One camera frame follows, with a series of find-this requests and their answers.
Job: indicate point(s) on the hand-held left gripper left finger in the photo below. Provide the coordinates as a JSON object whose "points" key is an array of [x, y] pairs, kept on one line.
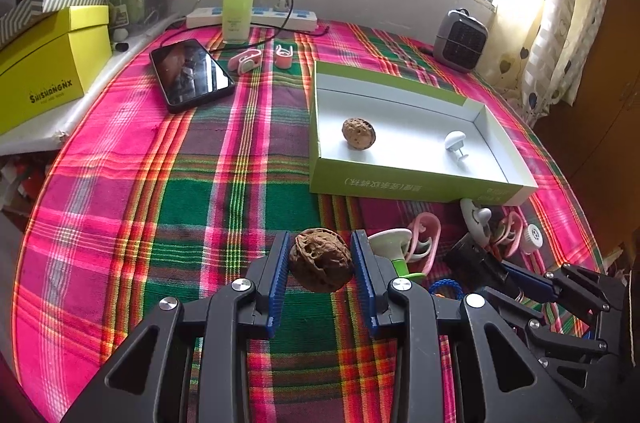
{"points": [[277, 288]]}

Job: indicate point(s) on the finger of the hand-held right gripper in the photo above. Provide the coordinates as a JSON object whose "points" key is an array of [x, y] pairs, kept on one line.
{"points": [[515, 305], [530, 284]]}

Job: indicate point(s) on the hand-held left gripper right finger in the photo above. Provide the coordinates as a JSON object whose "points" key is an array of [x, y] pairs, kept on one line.
{"points": [[361, 283]]}

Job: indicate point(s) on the brown walnut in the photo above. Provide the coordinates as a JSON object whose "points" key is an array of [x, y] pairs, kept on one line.
{"points": [[358, 133], [320, 260]]}

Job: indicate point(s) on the white bottle cap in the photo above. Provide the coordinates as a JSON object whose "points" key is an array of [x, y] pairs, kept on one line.
{"points": [[532, 237]]}

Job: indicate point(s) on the green and white spool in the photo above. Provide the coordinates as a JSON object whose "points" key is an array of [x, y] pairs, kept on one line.
{"points": [[392, 243]]}

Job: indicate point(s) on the pink loop clip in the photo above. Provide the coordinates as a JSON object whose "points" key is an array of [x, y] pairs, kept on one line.
{"points": [[434, 233]]}

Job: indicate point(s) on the green and white cardboard box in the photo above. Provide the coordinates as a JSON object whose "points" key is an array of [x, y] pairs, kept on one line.
{"points": [[400, 183]]}

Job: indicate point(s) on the white hook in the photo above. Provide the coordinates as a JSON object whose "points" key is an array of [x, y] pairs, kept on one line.
{"points": [[472, 215]]}

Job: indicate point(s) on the pink green plaid tablecloth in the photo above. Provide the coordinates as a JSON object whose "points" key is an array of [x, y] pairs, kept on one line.
{"points": [[150, 203]]}

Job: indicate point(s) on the white mushroom-shaped knob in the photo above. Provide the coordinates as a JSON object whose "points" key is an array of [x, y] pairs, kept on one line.
{"points": [[456, 142]]}

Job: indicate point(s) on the brown wooden cabinet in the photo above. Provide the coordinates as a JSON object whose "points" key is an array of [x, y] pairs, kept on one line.
{"points": [[600, 103]]}

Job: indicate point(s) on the black smartphone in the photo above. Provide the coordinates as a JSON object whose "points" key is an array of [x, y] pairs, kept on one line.
{"points": [[192, 73]]}

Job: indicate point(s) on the pink and white clip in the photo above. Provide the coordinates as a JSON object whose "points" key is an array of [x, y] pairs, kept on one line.
{"points": [[284, 54], [245, 59]]}

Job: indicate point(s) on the grey small heater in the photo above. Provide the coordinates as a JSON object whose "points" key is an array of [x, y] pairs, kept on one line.
{"points": [[459, 38]]}

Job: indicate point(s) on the white power strip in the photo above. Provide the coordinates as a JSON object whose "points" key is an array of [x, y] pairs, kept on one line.
{"points": [[300, 20]]}

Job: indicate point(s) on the patterned curtain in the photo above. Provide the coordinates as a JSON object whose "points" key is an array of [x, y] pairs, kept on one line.
{"points": [[560, 3]]}

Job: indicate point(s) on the white plug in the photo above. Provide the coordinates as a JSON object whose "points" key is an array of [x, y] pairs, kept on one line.
{"points": [[284, 4]]}

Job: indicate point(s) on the small white ball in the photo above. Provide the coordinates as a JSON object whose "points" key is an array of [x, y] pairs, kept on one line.
{"points": [[120, 34]]}

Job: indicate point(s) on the yellow cardboard box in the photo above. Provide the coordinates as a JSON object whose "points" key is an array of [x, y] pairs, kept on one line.
{"points": [[50, 63]]}

